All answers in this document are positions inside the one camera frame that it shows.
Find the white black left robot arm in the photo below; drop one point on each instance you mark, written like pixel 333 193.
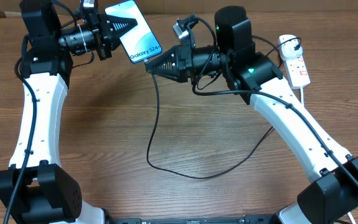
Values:
pixel 34 188

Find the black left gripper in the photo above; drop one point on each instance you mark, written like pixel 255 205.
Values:
pixel 104 26

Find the white power strip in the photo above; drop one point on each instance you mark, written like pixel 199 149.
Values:
pixel 297 73

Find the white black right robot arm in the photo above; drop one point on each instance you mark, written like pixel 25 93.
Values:
pixel 330 168

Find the blue Samsung Galaxy smartphone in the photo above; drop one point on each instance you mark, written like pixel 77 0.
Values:
pixel 140 43

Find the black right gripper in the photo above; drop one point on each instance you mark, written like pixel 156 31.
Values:
pixel 184 58

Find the white USB charger plug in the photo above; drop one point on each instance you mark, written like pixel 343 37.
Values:
pixel 290 47

